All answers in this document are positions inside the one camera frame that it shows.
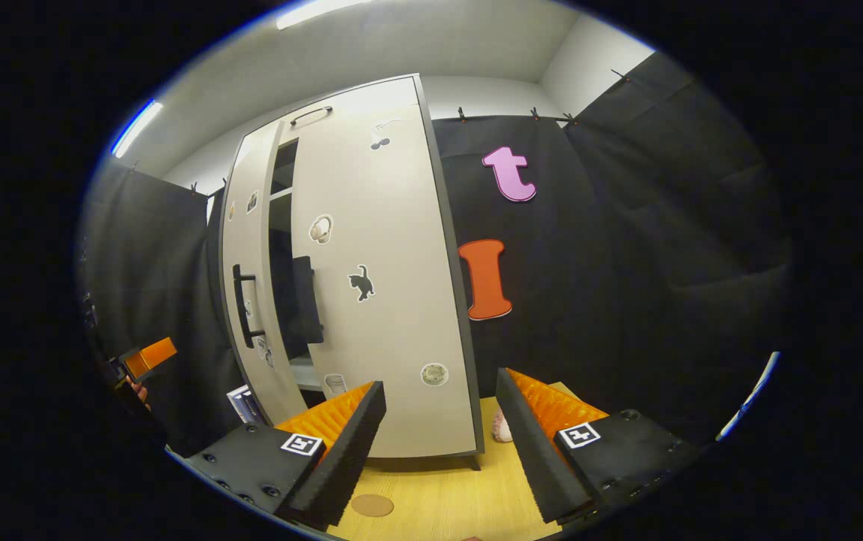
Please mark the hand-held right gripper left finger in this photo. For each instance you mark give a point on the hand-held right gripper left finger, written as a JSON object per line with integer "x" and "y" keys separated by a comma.
{"x": 348, "y": 458}

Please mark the round wooden coaster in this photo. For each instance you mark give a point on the round wooden coaster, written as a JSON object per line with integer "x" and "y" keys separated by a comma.
{"x": 371, "y": 505}

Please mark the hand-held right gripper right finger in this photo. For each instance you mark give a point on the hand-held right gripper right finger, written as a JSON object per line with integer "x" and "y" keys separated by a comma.
{"x": 535, "y": 451}

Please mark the blue white printed box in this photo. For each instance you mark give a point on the blue white printed box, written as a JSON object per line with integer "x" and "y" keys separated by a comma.
{"x": 242, "y": 403}

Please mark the white cabinet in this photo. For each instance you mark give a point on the white cabinet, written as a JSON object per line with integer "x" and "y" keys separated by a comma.
{"x": 371, "y": 94}

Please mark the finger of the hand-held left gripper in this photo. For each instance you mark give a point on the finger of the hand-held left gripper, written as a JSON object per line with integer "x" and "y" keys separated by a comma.
{"x": 152, "y": 353}

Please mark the black backdrop cloth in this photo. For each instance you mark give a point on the black backdrop cloth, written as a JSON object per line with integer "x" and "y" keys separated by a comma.
{"x": 161, "y": 263}
{"x": 626, "y": 263}

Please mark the white cabinet door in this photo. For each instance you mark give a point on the white cabinet door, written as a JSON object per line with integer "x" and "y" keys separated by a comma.
{"x": 247, "y": 240}
{"x": 393, "y": 225}

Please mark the pink white plush toy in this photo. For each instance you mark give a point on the pink white plush toy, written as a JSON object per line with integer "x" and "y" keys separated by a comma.
{"x": 502, "y": 430}

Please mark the large ceiling light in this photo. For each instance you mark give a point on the large ceiling light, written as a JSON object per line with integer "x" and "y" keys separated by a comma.
{"x": 311, "y": 13}

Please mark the small ceiling light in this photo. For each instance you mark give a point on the small ceiling light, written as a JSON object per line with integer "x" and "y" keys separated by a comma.
{"x": 137, "y": 128}

